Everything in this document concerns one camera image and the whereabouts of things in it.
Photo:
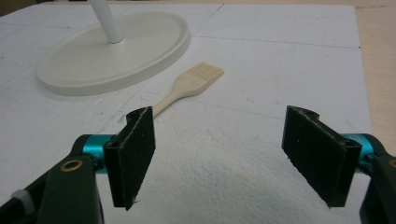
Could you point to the cream slotted spatula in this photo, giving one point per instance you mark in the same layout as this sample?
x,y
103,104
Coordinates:
x,y
190,84

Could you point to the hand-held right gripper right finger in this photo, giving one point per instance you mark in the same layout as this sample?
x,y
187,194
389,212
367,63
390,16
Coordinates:
x,y
320,155

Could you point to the white round lamp stand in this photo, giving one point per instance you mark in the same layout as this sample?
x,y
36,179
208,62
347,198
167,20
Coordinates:
x,y
115,56

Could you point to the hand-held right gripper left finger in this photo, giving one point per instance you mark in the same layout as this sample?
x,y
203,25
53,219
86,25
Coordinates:
x,y
132,161

